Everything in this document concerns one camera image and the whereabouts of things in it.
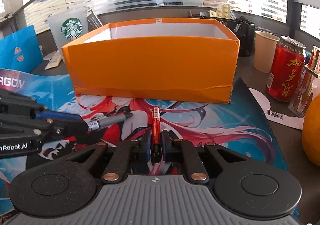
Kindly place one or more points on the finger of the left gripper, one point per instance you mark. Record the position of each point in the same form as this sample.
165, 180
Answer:
50, 114
55, 128

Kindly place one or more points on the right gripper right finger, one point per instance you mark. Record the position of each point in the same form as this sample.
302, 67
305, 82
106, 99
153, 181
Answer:
184, 152

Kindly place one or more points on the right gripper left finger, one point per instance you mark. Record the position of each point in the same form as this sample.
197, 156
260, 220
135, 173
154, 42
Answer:
126, 153

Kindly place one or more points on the red marker pen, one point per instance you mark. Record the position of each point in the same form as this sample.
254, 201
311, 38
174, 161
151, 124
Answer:
156, 148

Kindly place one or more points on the grey marker pen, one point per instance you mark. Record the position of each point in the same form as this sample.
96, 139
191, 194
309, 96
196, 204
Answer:
108, 121

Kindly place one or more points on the beige cream tube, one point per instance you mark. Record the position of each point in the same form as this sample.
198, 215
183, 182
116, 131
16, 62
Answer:
54, 60

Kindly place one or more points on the blue paper bag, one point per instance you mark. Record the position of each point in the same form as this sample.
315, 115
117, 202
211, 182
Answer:
21, 50

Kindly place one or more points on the colourful anime desk mat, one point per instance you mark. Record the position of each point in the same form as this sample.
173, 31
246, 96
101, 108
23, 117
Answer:
240, 126

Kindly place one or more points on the Starbucks plastic cup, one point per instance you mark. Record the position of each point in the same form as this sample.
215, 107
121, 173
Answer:
68, 26

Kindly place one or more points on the orange cardboard box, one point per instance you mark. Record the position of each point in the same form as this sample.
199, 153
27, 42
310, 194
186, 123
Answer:
179, 59

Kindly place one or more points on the black leaflet box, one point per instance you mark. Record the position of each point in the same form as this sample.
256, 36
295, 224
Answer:
93, 19

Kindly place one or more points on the gold perfume bottle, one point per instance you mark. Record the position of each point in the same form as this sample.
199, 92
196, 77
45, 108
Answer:
303, 94

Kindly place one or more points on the orange fruit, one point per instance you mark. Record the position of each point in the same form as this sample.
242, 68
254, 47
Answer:
311, 132

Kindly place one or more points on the black mesh organizer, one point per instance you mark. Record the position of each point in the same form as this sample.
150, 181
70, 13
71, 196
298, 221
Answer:
242, 28

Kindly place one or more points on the paper cup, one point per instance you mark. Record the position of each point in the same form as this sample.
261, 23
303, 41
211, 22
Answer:
265, 46

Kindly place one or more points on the red drink can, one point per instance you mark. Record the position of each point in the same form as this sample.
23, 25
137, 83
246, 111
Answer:
286, 69

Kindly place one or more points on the yellow building block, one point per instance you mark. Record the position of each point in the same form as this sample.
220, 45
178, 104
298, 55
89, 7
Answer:
223, 11

